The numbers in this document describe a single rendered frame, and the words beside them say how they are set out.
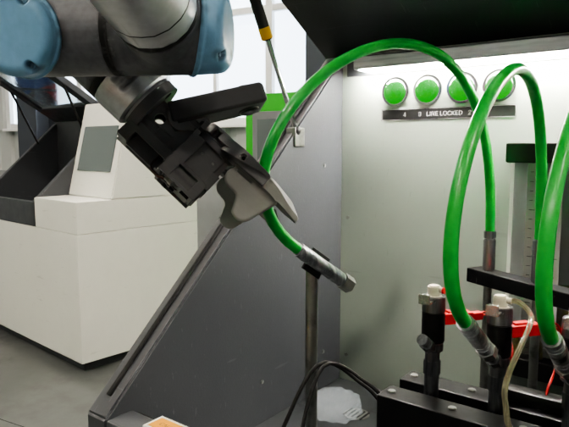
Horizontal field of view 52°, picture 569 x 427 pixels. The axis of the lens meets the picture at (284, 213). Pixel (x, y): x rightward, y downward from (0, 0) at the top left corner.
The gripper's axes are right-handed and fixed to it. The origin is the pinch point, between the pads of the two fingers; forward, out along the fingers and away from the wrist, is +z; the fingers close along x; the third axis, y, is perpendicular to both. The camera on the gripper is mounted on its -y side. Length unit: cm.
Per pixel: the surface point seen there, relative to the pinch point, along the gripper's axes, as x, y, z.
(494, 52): -7.7, -43.7, 7.8
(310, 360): -7.8, 9.4, 16.5
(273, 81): -421, -199, -36
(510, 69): 14.7, -24.8, 5.6
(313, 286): -5.6, 2.6, 9.9
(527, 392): 5.4, -3.7, 35.0
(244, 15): -432, -229, -98
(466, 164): 19.3, -10.2, 7.1
